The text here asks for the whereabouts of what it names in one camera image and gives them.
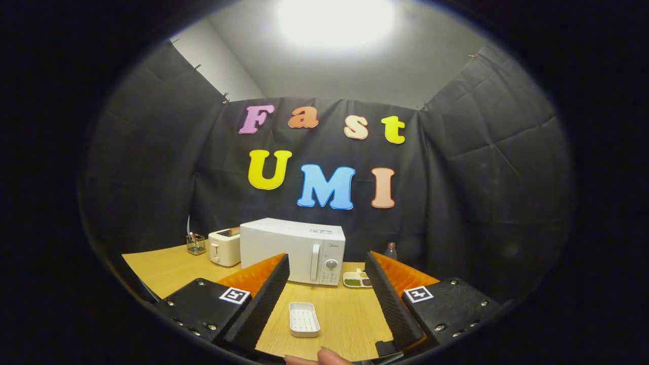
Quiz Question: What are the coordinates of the white divided bean dish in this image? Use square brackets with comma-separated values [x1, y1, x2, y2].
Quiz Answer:
[343, 269, 373, 288]

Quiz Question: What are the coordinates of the white bread toaster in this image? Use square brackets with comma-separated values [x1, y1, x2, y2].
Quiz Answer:
[208, 228, 242, 268]

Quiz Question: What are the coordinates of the white ribbed tray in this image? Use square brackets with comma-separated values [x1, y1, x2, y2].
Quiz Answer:
[289, 302, 321, 338]

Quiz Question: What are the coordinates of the white toaster oven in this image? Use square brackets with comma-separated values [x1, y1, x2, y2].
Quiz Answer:
[240, 218, 346, 286]

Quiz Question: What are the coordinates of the wire mesh holder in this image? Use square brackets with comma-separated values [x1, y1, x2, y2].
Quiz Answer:
[186, 232, 207, 256]

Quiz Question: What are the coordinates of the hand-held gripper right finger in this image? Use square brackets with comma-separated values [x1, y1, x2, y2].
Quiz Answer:
[364, 251, 500, 356]

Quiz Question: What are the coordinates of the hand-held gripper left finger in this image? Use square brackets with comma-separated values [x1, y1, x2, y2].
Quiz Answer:
[155, 253, 291, 353]

